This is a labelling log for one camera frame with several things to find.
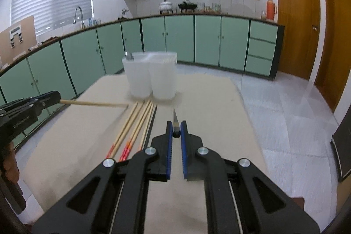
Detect plain wooden chopstick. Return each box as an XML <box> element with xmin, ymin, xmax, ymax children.
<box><xmin>59</xmin><ymin>99</ymin><xmax>129</xmax><ymax>108</ymax></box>

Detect black chopstick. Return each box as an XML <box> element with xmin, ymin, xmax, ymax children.
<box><xmin>172</xmin><ymin>109</ymin><xmax>181</xmax><ymax>138</ymax></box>
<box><xmin>142</xmin><ymin>106</ymin><xmax>158</xmax><ymax>150</ymax></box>

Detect silver metal spoon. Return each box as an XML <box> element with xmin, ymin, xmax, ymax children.
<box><xmin>125</xmin><ymin>51</ymin><xmax>134</xmax><ymax>61</ymax></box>

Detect green lower kitchen cabinets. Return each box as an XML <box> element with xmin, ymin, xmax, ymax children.
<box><xmin>0</xmin><ymin>14</ymin><xmax>286</xmax><ymax>152</ymax></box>

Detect person left hand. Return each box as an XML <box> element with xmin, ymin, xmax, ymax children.
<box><xmin>1</xmin><ymin>141</ymin><xmax>20</xmax><ymax>184</ymax></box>

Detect cardboard box with labels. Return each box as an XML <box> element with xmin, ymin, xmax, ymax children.
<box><xmin>0</xmin><ymin>15</ymin><xmax>37</xmax><ymax>65</ymax></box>

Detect chrome sink faucet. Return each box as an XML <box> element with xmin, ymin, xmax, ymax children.
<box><xmin>73</xmin><ymin>6</ymin><xmax>85</xmax><ymax>29</ymax></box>

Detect white plastic utensil holder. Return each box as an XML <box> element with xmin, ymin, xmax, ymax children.
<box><xmin>122</xmin><ymin>52</ymin><xmax>177</xmax><ymax>101</ymax></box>

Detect black chair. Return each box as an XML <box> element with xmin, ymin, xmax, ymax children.
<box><xmin>331</xmin><ymin>109</ymin><xmax>351</xmax><ymax>182</ymax></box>

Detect brown wooden door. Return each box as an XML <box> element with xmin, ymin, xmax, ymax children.
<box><xmin>315</xmin><ymin>0</ymin><xmax>350</xmax><ymax>111</ymax></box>
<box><xmin>278</xmin><ymin>0</ymin><xmax>321</xmax><ymax>80</ymax></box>

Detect black wok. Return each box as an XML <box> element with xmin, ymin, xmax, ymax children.
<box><xmin>178</xmin><ymin>0</ymin><xmax>197</xmax><ymax>13</ymax></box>

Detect orange thermos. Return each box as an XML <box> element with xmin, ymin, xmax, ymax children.
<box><xmin>266</xmin><ymin>0</ymin><xmax>277</xmax><ymax>22</ymax></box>

